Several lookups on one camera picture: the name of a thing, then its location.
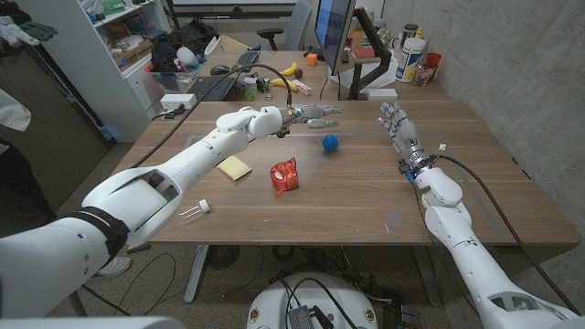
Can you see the small red white box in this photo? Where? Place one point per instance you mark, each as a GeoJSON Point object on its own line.
{"type": "Point", "coordinates": [301, 87]}

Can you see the jar with dark lid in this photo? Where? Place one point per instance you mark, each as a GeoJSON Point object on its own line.
{"type": "Point", "coordinates": [409, 31]}

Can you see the white power strip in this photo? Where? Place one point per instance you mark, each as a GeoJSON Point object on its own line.
{"type": "Point", "coordinates": [176, 101]}

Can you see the clear vial white cap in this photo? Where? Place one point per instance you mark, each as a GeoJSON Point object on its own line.
{"type": "Point", "coordinates": [196, 211]}

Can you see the flat white box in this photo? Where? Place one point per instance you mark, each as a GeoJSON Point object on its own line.
{"type": "Point", "coordinates": [381, 94]}

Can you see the white round object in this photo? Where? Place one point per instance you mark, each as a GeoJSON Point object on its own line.
{"type": "Point", "coordinates": [187, 56]}

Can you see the large yellow banana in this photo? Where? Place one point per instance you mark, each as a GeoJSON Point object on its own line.
{"type": "Point", "coordinates": [279, 82]}

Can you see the clear plastic bin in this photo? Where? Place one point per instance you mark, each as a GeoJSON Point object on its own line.
{"type": "Point", "coordinates": [173, 80]}

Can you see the red book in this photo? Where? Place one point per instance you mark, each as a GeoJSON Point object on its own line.
{"type": "Point", "coordinates": [363, 52]}

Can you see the grey table leg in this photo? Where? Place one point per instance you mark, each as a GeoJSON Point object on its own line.
{"type": "Point", "coordinates": [196, 274]}
{"type": "Point", "coordinates": [427, 279]}

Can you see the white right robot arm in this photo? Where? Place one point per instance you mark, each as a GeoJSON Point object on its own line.
{"type": "Point", "coordinates": [471, 256]}

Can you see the black bag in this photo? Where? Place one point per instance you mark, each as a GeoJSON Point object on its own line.
{"type": "Point", "coordinates": [183, 41]}

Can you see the yellow bottle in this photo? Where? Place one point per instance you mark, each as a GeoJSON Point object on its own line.
{"type": "Point", "coordinates": [419, 33]}

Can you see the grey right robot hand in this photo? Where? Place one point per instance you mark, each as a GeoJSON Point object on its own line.
{"type": "Point", "coordinates": [407, 137]}

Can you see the person in white shirt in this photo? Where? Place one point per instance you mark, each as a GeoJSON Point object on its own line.
{"type": "Point", "coordinates": [13, 114]}

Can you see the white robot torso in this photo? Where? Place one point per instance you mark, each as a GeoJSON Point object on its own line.
{"type": "Point", "coordinates": [274, 306]}

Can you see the blue spiky stress ball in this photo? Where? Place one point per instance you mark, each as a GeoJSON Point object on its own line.
{"type": "Point", "coordinates": [330, 143]}

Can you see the computer monitor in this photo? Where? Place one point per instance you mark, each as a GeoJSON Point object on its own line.
{"type": "Point", "coordinates": [333, 32]}

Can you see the dark red plum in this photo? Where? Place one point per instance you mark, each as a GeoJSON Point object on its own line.
{"type": "Point", "coordinates": [298, 72]}

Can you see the clear glass cup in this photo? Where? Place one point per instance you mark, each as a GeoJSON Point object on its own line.
{"type": "Point", "coordinates": [422, 74]}

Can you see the round black fan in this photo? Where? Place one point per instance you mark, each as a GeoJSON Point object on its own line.
{"type": "Point", "coordinates": [222, 257]}

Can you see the small green cup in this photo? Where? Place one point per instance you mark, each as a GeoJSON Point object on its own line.
{"type": "Point", "coordinates": [249, 96]}

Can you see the black computer mouse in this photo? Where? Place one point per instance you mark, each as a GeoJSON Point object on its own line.
{"type": "Point", "coordinates": [220, 70]}

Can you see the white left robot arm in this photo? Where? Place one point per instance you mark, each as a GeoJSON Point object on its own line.
{"type": "Point", "coordinates": [192, 155]}

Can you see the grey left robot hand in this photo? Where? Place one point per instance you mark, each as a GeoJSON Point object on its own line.
{"type": "Point", "coordinates": [308, 116]}

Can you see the cardboard box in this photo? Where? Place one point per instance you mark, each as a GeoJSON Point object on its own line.
{"type": "Point", "coordinates": [132, 52]}

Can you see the red crumpled foil bag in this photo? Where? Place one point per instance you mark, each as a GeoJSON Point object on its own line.
{"type": "Point", "coordinates": [284, 176]}

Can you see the red cup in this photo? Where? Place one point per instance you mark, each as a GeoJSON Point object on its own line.
{"type": "Point", "coordinates": [433, 61]}

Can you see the black keyboard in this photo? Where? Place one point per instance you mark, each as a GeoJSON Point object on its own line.
{"type": "Point", "coordinates": [208, 90]}
{"type": "Point", "coordinates": [247, 59]}

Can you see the white wipes canister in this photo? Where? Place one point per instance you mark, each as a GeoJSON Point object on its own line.
{"type": "Point", "coordinates": [410, 59]}

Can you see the grey office chair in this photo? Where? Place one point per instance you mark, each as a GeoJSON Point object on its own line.
{"type": "Point", "coordinates": [297, 23]}

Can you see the small black device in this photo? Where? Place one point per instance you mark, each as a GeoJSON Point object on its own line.
{"type": "Point", "coordinates": [262, 84]}

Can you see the small yellow banana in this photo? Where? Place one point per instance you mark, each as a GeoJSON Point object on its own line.
{"type": "Point", "coordinates": [289, 69]}

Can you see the orange cube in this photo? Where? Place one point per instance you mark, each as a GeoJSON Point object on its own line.
{"type": "Point", "coordinates": [311, 59]}

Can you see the white shelf cabinet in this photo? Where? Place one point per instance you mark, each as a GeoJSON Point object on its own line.
{"type": "Point", "coordinates": [105, 87]}

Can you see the black remote control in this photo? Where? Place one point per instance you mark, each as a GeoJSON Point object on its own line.
{"type": "Point", "coordinates": [345, 56]}

